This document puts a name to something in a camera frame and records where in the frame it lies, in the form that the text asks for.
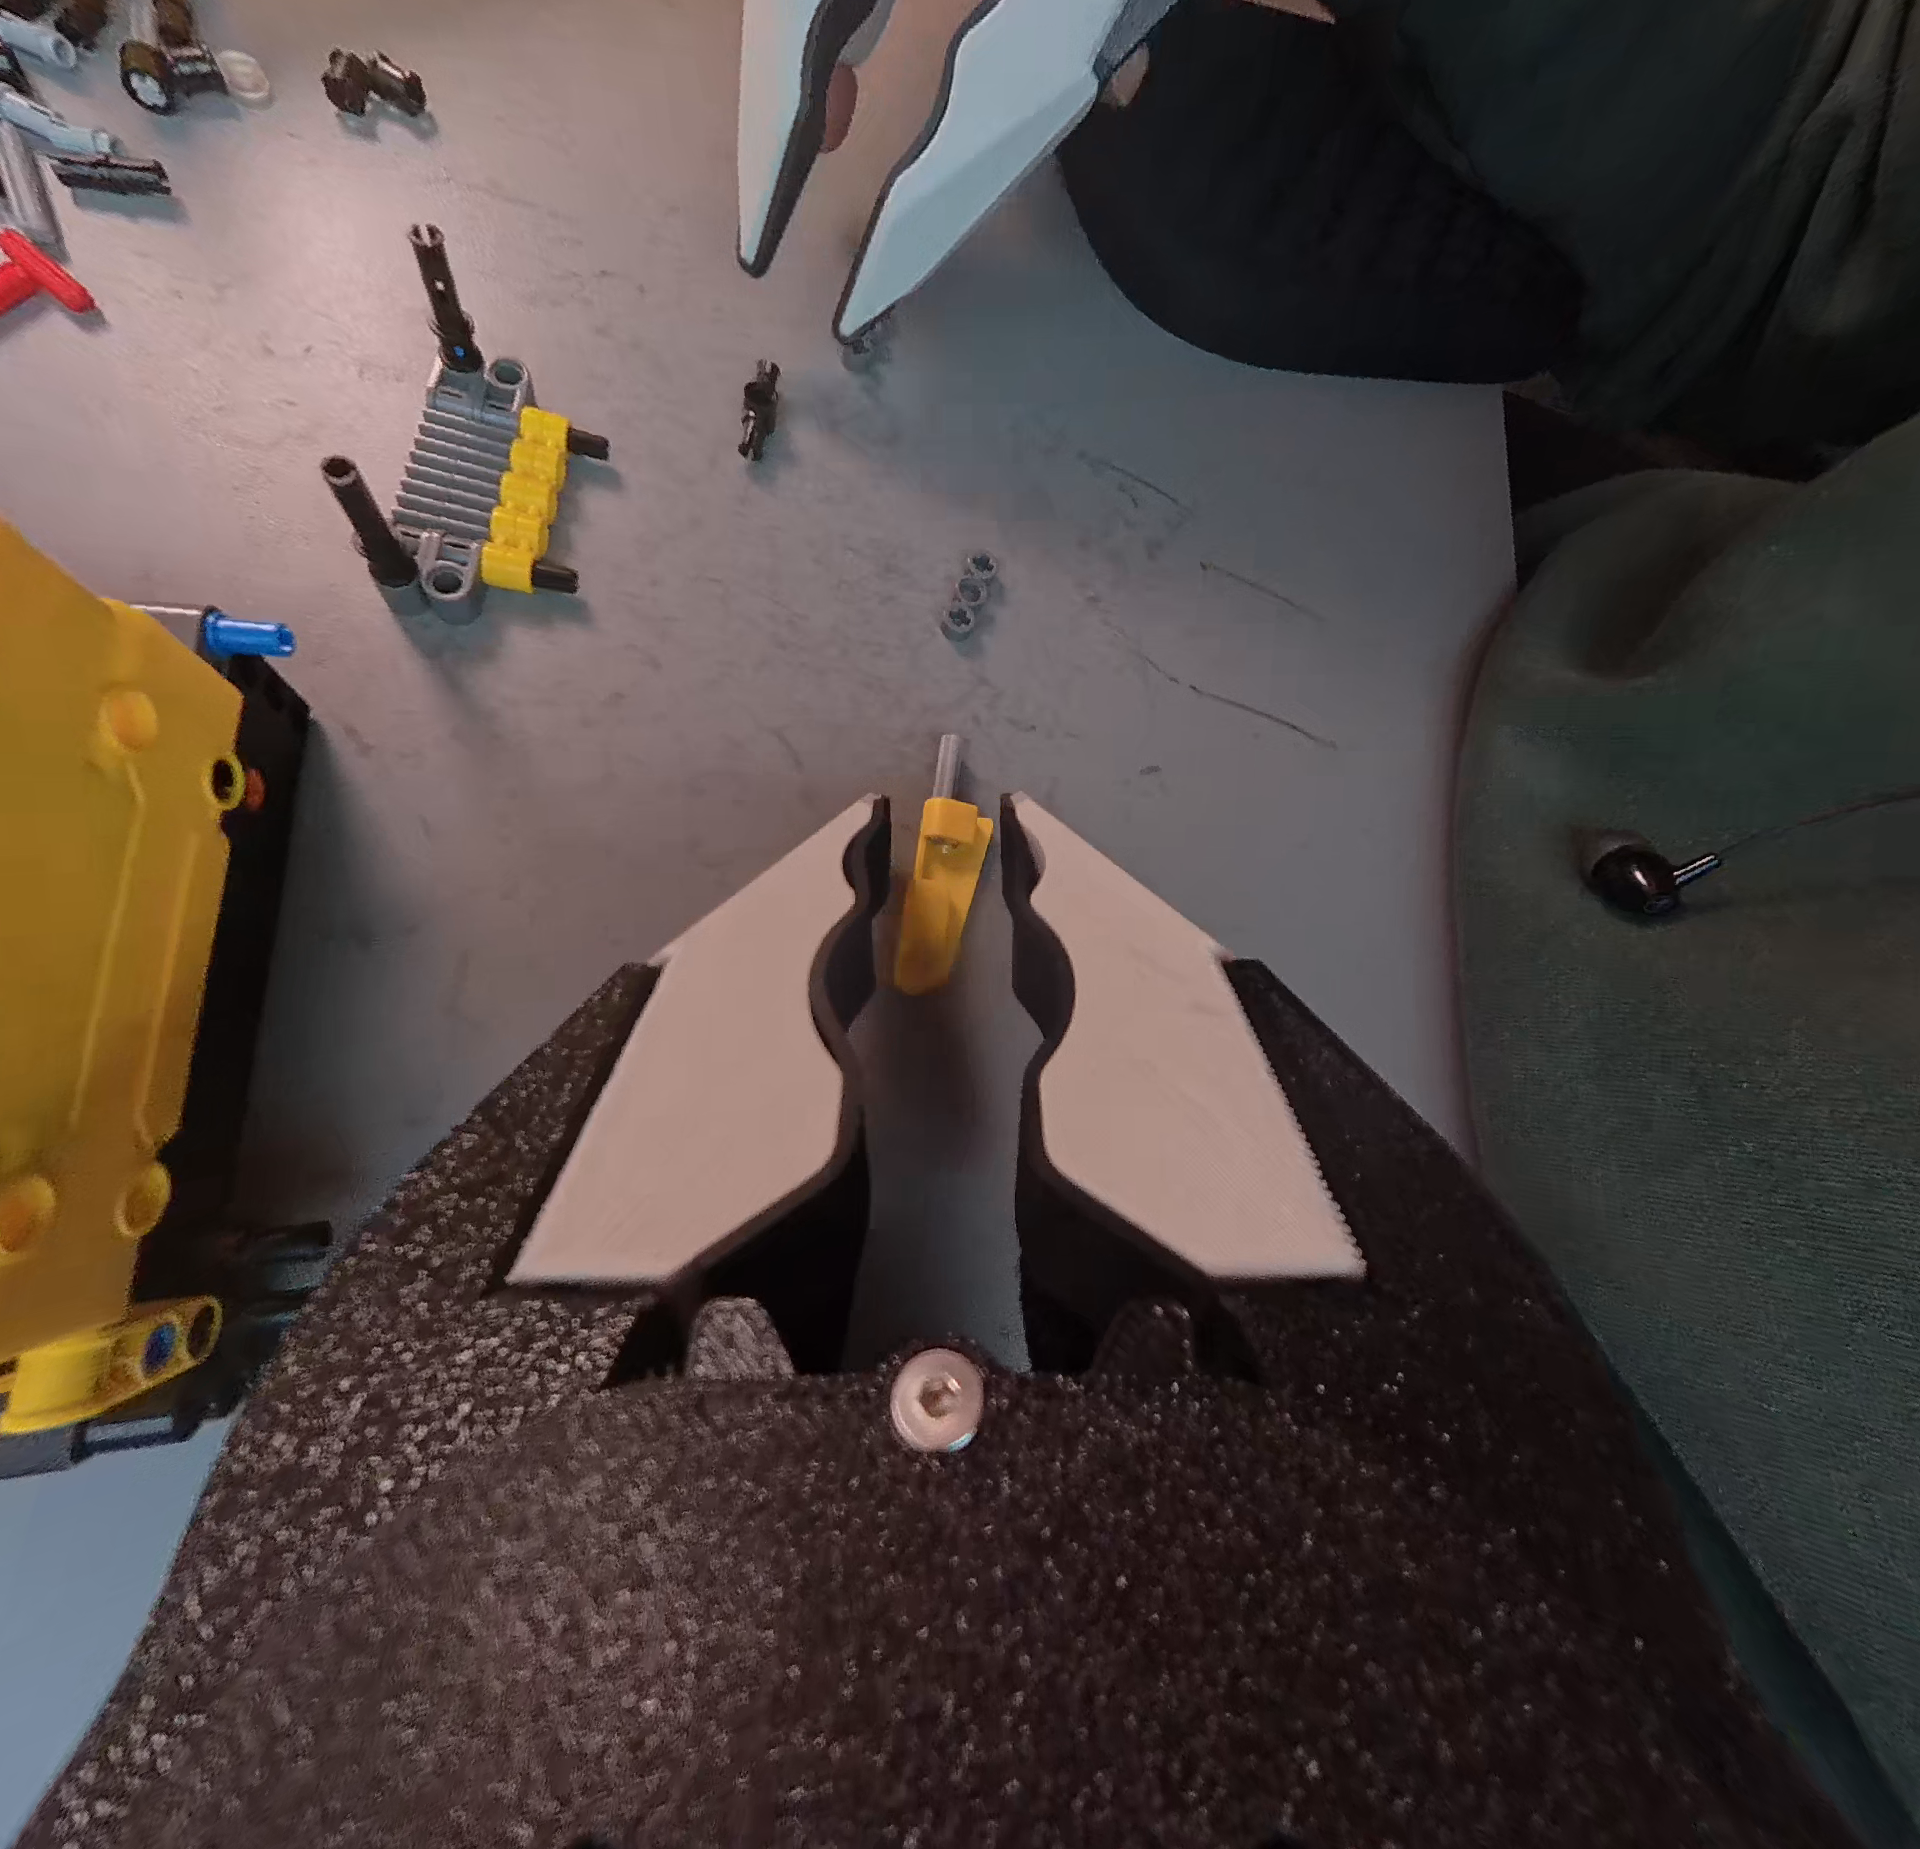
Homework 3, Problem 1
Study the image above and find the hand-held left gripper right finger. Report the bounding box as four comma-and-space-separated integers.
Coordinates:
997, 794, 1369, 1379

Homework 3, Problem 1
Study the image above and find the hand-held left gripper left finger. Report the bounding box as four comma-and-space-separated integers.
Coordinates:
512, 794, 894, 1377

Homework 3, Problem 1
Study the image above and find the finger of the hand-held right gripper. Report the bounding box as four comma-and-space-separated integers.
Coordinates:
833, 0, 1259, 346
737, 0, 920, 279

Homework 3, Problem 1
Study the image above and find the yellow lego bracket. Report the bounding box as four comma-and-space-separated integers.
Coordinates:
894, 794, 996, 997

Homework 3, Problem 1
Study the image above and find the yellow black lego model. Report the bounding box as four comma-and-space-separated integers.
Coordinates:
0, 516, 335, 1478

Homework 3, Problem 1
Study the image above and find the pile of small lego pins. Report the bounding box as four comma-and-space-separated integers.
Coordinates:
0, 0, 440, 332

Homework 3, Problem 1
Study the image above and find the grey yellow lego subassembly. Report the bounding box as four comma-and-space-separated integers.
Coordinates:
317, 221, 615, 630

